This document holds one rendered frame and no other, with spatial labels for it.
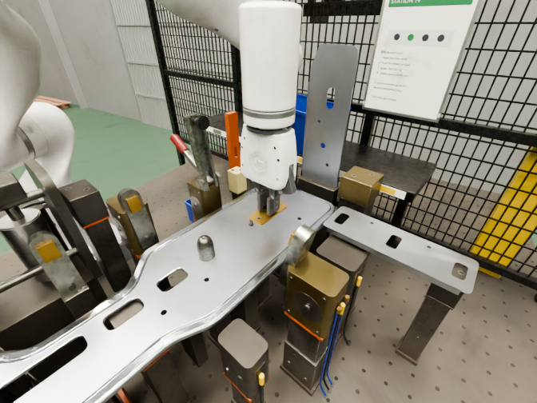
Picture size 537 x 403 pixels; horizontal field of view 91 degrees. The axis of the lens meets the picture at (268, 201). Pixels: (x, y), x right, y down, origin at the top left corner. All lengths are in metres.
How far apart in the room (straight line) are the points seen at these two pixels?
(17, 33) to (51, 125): 0.25
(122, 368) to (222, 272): 0.20
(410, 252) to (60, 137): 0.87
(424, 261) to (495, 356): 0.40
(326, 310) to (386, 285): 0.51
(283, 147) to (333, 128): 0.29
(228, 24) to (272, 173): 0.25
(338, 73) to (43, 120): 0.71
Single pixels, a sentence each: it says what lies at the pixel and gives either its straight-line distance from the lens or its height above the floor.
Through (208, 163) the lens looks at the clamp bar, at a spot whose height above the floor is 1.10.
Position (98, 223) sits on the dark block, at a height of 1.05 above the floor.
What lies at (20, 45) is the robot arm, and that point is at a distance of 0.70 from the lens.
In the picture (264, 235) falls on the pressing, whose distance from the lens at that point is 0.57.
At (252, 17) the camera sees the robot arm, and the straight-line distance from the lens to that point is 0.40.
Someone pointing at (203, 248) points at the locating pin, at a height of 1.03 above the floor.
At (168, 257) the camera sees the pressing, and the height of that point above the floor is 1.00.
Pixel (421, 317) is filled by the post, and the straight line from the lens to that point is 0.69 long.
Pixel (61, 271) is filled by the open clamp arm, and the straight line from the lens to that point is 0.57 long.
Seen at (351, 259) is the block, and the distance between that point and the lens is 0.57.
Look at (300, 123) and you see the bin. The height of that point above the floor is 1.13.
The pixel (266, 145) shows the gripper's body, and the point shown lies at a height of 1.22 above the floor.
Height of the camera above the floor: 1.38
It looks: 34 degrees down
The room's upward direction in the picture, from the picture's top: straight up
